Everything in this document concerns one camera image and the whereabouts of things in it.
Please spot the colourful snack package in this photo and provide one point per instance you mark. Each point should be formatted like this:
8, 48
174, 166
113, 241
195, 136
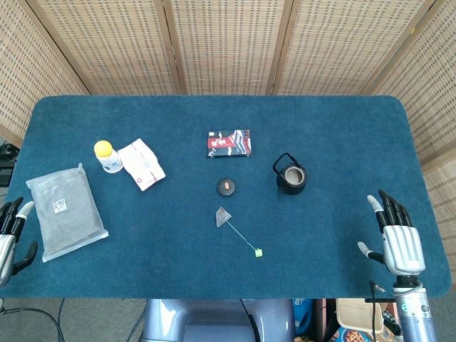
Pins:
352, 336

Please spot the black teapot lid orange knob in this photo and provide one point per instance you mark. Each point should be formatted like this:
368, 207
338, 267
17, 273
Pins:
222, 190

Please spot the blue-grey robot torso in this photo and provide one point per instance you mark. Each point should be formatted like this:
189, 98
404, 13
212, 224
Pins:
213, 320

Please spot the blue plastic snack packet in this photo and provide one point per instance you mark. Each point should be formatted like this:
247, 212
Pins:
303, 313

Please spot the black equipment box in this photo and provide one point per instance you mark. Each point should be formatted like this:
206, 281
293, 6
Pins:
5, 174

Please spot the grey plastic bag package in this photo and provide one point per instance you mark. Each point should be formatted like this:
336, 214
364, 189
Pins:
67, 213

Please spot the white paper cup blue flower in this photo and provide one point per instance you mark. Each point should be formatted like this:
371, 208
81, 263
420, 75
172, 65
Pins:
112, 164

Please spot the blue carpet table mat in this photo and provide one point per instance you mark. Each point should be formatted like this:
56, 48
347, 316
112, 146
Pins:
178, 249

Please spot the white tissue pack red print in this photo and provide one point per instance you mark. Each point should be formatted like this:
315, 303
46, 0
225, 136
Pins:
142, 164

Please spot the woven folding screen wood frame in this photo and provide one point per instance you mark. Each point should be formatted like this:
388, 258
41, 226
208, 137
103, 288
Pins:
228, 46

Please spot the red black tea packet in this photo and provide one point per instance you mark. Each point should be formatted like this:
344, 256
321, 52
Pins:
228, 142

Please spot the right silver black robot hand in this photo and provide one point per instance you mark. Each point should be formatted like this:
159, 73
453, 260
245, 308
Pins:
404, 246

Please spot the black cast iron teapot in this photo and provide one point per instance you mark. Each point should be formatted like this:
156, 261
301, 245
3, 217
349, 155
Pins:
285, 187

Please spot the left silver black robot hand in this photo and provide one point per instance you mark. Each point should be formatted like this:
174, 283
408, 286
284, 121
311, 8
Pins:
6, 246

